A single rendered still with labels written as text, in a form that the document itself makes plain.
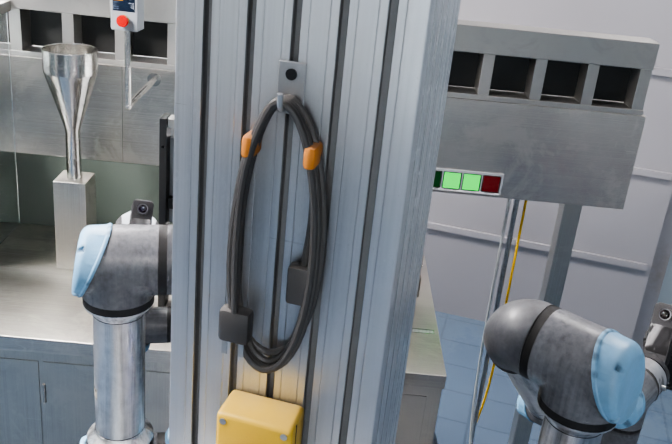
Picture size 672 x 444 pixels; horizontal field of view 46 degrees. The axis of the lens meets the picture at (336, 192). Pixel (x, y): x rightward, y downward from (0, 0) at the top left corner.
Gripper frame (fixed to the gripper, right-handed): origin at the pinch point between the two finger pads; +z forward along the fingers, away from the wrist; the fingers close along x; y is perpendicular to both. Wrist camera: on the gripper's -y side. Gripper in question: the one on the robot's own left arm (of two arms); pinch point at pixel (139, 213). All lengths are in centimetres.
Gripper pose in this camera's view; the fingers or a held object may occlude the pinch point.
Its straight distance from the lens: 191.7
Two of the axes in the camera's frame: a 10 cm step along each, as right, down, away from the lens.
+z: -1.8, -3.8, 9.1
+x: 9.6, 1.4, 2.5
